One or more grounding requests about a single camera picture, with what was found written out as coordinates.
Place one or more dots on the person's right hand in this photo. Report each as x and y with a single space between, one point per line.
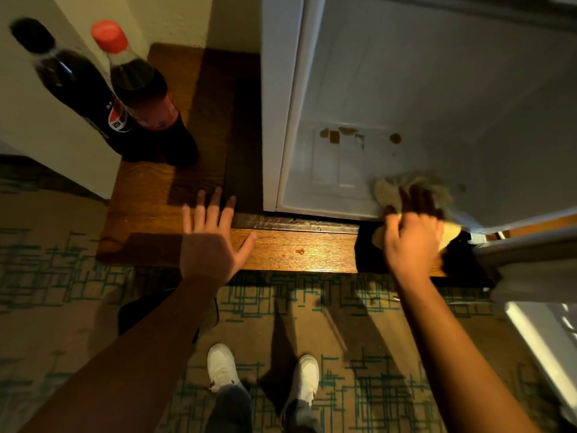
412 247

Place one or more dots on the person's left hand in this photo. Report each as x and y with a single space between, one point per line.
207 254

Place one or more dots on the person's left middle finger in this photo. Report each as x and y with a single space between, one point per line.
215 207

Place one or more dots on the person's left little finger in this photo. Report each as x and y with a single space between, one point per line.
186 219

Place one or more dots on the person's right thumb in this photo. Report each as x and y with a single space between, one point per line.
390 227

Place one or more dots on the person's left thumb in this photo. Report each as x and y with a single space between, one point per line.
247 244

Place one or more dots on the yellow and grey cleaning cloth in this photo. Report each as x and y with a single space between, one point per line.
390 191

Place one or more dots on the person's right forearm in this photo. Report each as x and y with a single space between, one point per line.
455 356

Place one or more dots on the person's left forearm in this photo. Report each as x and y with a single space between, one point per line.
135 356

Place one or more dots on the brown wooden bench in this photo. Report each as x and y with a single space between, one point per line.
157 193

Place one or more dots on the metal trim strip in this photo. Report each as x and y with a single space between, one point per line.
293 223

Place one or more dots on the white sneaker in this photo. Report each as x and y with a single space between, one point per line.
305 378
221 366

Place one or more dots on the cola bottle with red cap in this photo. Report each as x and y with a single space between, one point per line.
144 94

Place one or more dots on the white mini fridge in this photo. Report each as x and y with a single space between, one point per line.
405 85

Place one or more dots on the white fridge door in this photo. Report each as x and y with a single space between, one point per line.
536 275

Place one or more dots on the person's left leg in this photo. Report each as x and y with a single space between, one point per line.
230 410

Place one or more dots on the person's leg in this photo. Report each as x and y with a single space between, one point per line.
300 419
230 410

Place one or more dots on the cola bottle with black cap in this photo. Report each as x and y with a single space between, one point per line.
72 81

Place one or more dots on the person's right leg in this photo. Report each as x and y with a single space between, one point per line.
300 419

